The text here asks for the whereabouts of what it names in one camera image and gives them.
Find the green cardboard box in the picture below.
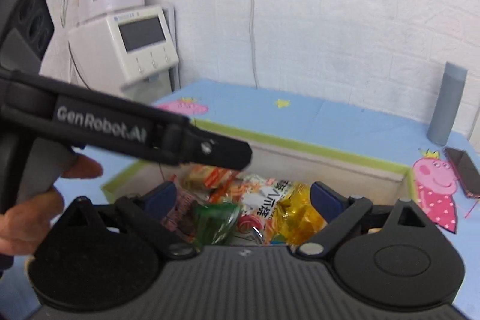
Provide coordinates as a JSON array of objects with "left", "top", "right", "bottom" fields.
[{"left": 101, "top": 118, "right": 419, "bottom": 248}]

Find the golden yellow candy bag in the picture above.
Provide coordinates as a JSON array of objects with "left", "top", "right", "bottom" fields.
[{"left": 271, "top": 182, "right": 327, "bottom": 246}]

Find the yellow cake snack packet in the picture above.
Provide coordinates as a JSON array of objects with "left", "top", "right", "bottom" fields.
[{"left": 181, "top": 165, "right": 239, "bottom": 192}]

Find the person's left hand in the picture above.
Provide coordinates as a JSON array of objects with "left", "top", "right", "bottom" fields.
[{"left": 0, "top": 153, "right": 104, "bottom": 257}]

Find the white screen appliance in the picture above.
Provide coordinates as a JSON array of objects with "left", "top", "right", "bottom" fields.
[{"left": 68, "top": 6, "right": 181, "bottom": 103}]

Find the smartphone with red case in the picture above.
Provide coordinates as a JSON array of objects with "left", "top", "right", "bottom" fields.
[{"left": 444, "top": 148, "right": 480, "bottom": 199}]

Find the large yellow chip bag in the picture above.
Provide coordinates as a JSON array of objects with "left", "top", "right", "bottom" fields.
[{"left": 237, "top": 174, "right": 295, "bottom": 244}]

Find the green biscuit packet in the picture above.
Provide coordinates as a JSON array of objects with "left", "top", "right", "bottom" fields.
[{"left": 193, "top": 202, "right": 241, "bottom": 248}]

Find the blue cartoon tablecloth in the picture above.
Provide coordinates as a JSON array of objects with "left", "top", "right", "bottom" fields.
[{"left": 1, "top": 80, "right": 479, "bottom": 319}]

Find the grey cylindrical bottle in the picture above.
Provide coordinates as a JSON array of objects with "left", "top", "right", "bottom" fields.
[{"left": 427, "top": 62, "right": 468, "bottom": 146}]

